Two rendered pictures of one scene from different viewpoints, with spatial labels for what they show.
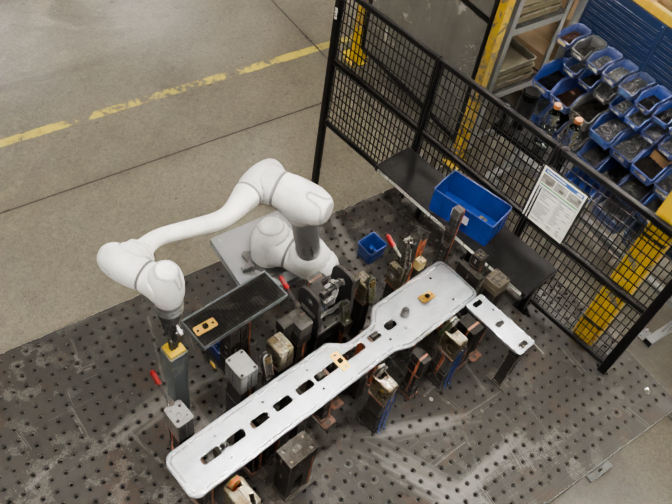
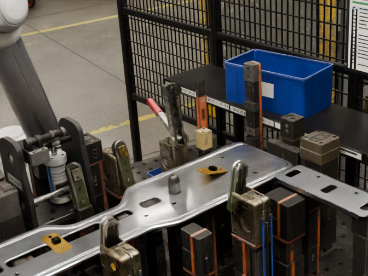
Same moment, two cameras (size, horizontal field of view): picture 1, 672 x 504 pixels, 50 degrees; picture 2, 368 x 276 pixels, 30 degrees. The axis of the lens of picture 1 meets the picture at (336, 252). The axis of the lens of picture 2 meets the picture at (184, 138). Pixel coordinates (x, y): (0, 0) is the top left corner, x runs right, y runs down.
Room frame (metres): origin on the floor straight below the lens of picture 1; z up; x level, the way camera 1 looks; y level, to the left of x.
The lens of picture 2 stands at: (0.13, -0.70, 1.84)
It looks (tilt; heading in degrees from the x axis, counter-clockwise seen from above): 24 degrees down; 13
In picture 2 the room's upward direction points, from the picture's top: 4 degrees counter-clockwise
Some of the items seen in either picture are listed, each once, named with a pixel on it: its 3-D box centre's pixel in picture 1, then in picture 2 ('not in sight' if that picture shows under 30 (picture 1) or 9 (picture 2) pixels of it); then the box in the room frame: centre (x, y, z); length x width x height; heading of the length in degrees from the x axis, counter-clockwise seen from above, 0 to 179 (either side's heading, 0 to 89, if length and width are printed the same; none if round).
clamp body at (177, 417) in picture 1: (181, 435); not in sight; (1.01, 0.41, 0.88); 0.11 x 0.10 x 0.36; 50
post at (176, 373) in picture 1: (177, 380); not in sight; (1.19, 0.48, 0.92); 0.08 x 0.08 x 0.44; 50
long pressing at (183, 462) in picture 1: (337, 366); (50, 249); (1.34, -0.09, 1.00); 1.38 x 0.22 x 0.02; 140
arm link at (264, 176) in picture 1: (264, 180); not in sight; (1.73, 0.29, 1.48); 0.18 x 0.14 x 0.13; 162
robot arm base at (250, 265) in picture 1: (264, 259); not in sight; (1.92, 0.31, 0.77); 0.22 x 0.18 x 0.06; 131
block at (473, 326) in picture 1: (461, 341); (283, 243); (1.65, -0.58, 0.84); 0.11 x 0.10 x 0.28; 50
